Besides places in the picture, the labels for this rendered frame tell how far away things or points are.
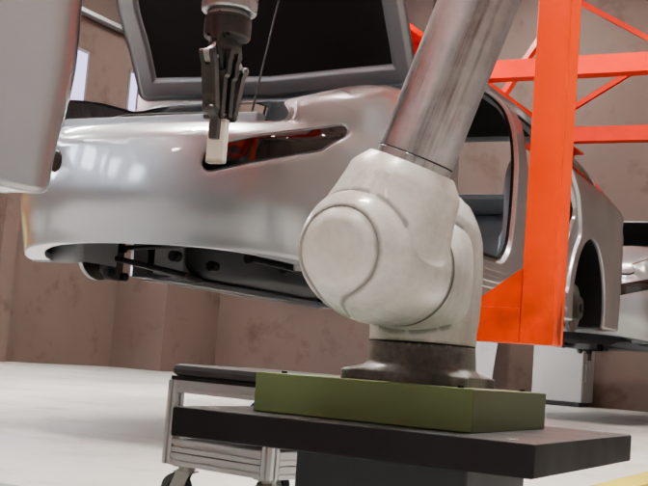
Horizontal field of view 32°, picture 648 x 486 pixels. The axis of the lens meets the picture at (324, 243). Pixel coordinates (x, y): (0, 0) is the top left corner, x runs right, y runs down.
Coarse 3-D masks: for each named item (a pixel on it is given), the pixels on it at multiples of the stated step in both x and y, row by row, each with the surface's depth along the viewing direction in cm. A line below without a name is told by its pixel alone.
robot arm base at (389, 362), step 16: (368, 352) 162; (384, 352) 159; (400, 352) 157; (416, 352) 156; (432, 352) 156; (448, 352) 157; (464, 352) 158; (352, 368) 158; (368, 368) 158; (384, 368) 157; (400, 368) 156; (416, 368) 156; (432, 368) 155; (448, 368) 156; (464, 368) 158; (432, 384) 154; (448, 384) 152; (464, 384) 152; (480, 384) 162
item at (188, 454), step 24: (192, 384) 276; (216, 384) 272; (240, 384) 267; (168, 408) 280; (168, 432) 280; (168, 456) 278; (192, 456) 273; (216, 456) 269; (240, 456) 264; (264, 456) 260; (288, 456) 263; (168, 480) 279; (264, 480) 261; (288, 480) 304
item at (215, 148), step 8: (224, 120) 179; (208, 128) 179; (224, 128) 178; (224, 136) 178; (208, 144) 179; (216, 144) 179; (224, 144) 178; (208, 152) 179; (216, 152) 178; (224, 152) 178; (208, 160) 179; (216, 160) 178
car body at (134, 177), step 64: (64, 128) 507; (128, 128) 476; (192, 128) 461; (256, 128) 455; (320, 128) 460; (384, 128) 477; (512, 128) 640; (64, 192) 484; (128, 192) 466; (192, 192) 453; (256, 192) 449; (320, 192) 454; (512, 192) 629; (576, 192) 732; (64, 256) 534; (192, 256) 640; (256, 256) 515; (512, 256) 625; (576, 256) 726; (576, 320) 767
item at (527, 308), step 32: (544, 0) 531; (576, 0) 531; (544, 32) 529; (576, 32) 532; (544, 64) 527; (576, 64) 533; (544, 96) 525; (576, 96) 534; (544, 128) 523; (544, 160) 521; (544, 192) 519; (544, 224) 517; (544, 256) 516; (512, 288) 522; (544, 288) 514; (480, 320) 526; (512, 320) 519; (544, 320) 512
